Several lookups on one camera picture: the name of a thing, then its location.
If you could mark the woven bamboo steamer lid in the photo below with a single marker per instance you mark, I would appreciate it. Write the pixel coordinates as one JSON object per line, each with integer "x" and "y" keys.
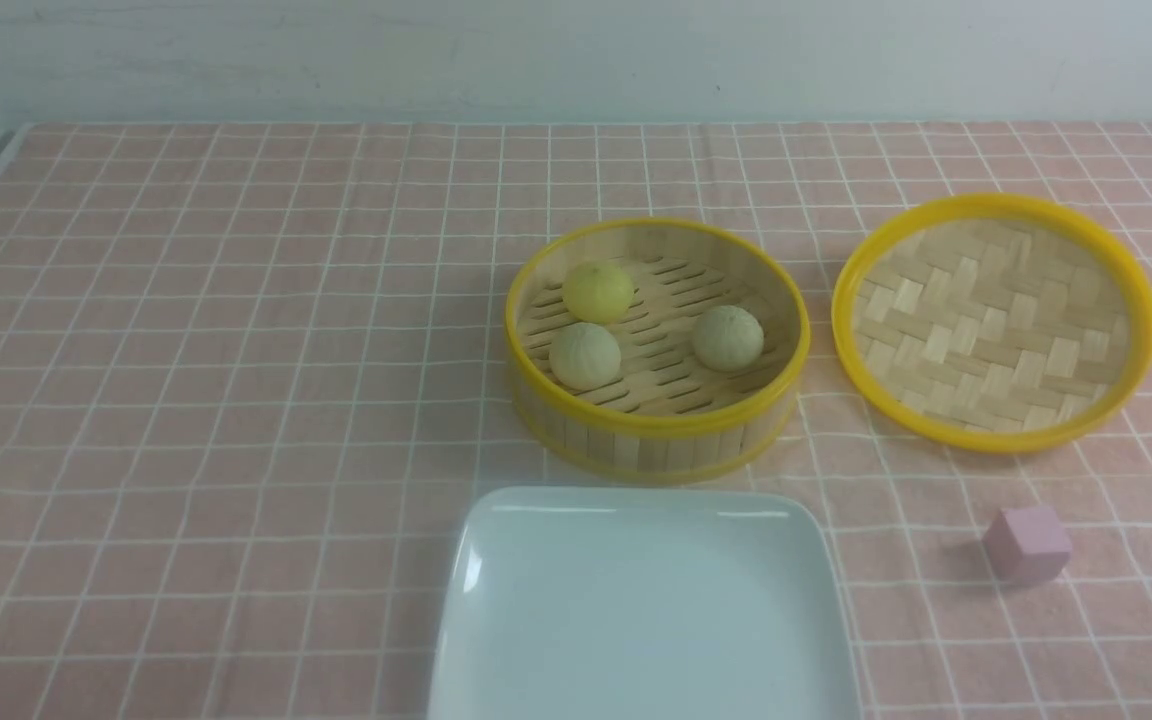
{"x": 993, "y": 322}

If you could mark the white square plate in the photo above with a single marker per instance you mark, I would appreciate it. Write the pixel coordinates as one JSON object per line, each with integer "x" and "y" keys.
{"x": 605, "y": 603}

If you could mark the yellow-rimmed bamboo steamer basket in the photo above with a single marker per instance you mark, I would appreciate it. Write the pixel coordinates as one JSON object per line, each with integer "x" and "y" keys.
{"x": 666, "y": 418}

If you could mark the pale green steamed bun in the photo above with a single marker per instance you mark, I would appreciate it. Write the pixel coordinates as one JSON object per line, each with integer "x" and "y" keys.
{"x": 727, "y": 338}

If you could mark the pink checkered tablecloth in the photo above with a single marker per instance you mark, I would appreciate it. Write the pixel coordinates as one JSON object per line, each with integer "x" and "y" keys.
{"x": 252, "y": 376}

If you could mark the beige steamed bun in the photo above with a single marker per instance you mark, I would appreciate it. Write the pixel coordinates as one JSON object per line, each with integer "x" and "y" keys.
{"x": 584, "y": 356}

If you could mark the yellow steamed bun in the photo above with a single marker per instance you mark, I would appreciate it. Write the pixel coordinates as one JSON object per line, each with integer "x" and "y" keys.
{"x": 598, "y": 292}

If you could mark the pink cube block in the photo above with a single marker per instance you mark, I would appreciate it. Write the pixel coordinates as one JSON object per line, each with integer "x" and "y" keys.
{"x": 1027, "y": 546}

